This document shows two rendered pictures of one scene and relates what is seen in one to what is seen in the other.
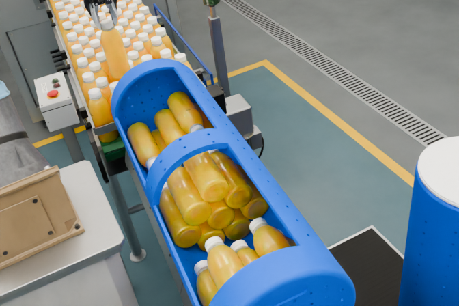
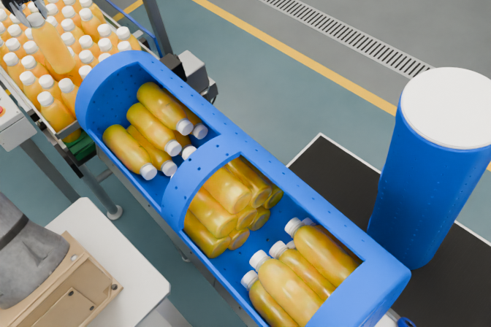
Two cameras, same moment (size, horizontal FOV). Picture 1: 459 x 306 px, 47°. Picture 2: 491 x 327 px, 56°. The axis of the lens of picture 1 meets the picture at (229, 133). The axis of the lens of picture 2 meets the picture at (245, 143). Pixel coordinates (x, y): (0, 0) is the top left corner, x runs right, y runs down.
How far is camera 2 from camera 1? 0.43 m
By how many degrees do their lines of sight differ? 20
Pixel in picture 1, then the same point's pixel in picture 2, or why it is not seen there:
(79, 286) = not seen: outside the picture
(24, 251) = not seen: outside the picture
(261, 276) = (348, 310)
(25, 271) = not seen: outside the picture
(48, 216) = (86, 295)
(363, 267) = (324, 173)
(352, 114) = (268, 22)
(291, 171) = (230, 93)
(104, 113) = (62, 116)
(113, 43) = (50, 39)
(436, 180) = (425, 124)
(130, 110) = (98, 113)
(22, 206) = (58, 304)
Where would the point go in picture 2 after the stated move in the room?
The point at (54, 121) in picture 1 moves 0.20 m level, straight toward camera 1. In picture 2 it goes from (9, 141) to (44, 179)
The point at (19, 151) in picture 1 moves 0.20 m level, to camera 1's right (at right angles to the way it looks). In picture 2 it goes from (29, 244) to (139, 195)
